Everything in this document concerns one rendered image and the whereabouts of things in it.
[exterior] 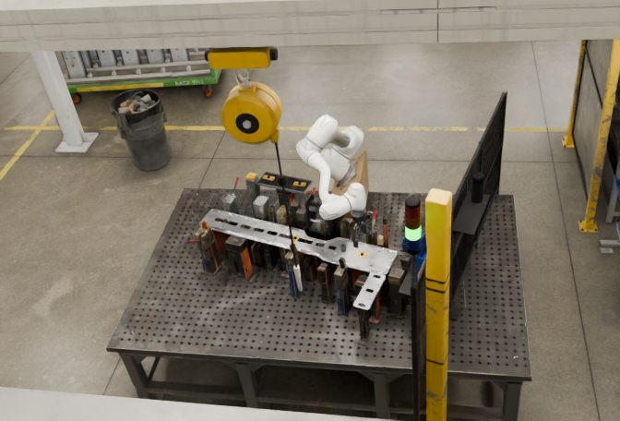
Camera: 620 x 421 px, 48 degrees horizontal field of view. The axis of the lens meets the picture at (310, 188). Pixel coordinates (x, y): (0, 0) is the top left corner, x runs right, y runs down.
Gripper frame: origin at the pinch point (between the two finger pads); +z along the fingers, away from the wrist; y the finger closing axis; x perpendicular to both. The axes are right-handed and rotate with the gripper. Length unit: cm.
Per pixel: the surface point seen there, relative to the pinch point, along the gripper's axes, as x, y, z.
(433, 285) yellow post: 62, 53, -33
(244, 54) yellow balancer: 49, 159, -212
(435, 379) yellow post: 64, 53, 42
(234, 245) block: -79, 21, 11
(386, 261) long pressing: 16.5, 0.7, 13.5
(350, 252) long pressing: -7.5, 0.3, 13.6
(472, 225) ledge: 68, 0, -30
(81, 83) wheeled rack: -451, -228, 87
